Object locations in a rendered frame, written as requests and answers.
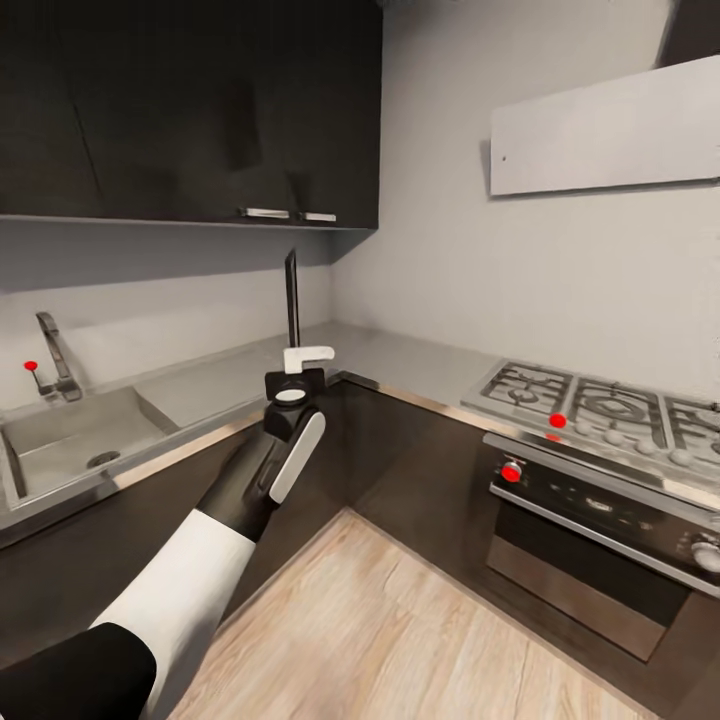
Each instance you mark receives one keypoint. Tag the oven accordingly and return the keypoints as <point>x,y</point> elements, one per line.
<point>627,572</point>

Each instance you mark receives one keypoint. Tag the cabinet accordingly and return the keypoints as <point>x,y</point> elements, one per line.
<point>228,113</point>
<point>45,171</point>

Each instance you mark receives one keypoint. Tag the burner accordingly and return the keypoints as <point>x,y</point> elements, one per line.
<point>667,430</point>

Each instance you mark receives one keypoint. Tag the drop in sink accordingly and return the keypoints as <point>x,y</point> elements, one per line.
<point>49,449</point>

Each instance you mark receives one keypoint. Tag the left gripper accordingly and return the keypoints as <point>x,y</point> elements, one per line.
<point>314,379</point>

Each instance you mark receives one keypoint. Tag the range hood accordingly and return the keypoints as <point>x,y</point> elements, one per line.
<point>655,126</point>

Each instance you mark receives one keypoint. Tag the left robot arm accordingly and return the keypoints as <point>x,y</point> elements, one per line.
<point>142,653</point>

